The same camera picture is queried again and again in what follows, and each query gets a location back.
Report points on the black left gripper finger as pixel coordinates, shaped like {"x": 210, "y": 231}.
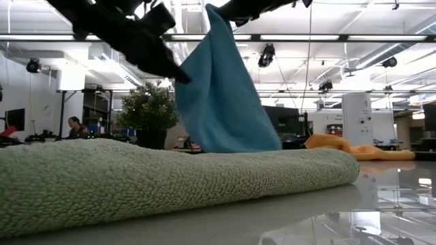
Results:
{"x": 167, "y": 64}

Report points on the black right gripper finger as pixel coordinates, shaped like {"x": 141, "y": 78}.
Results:
{"x": 230, "y": 10}

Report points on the blue microfiber towel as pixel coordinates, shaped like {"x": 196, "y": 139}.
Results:
{"x": 221, "y": 102}

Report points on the green microfiber towel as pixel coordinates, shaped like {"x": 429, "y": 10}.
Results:
{"x": 170, "y": 183}

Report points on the orange microfiber towel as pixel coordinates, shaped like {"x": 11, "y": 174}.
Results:
{"x": 374, "y": 153}

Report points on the black spotlight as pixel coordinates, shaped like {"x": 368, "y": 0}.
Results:
{"x": 266, "y": 54}
{"x": 326, "y": 85}
{"x": 390, "y": 62}
{"x": 33, "y": 65}

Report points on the artificial plant in black pot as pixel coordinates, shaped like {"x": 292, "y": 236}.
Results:
{"x": 146, "y": 109}

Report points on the black beam with light strips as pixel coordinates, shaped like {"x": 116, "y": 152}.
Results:
{"x": 306, "y": 37}

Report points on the black equipment rack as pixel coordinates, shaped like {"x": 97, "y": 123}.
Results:
{"x": 97, "y": 102}

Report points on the person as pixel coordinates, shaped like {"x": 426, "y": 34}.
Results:
{"x": 77, "y": 128}

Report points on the large dark monitor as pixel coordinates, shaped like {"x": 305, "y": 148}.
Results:
{"x": 286, "y": 126}

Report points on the black monitor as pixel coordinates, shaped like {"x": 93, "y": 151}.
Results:
{"x": 430, "y": 117}
{"x": 15, "y": 119}

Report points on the red object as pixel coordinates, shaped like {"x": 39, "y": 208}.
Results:
{"x": 8, "y": 131}

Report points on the white column with sensors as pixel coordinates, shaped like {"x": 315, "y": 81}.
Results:
{"x": 357, "y": 119}

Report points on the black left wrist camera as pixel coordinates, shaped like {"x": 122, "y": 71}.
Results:
{"x": 158, "y": 18}

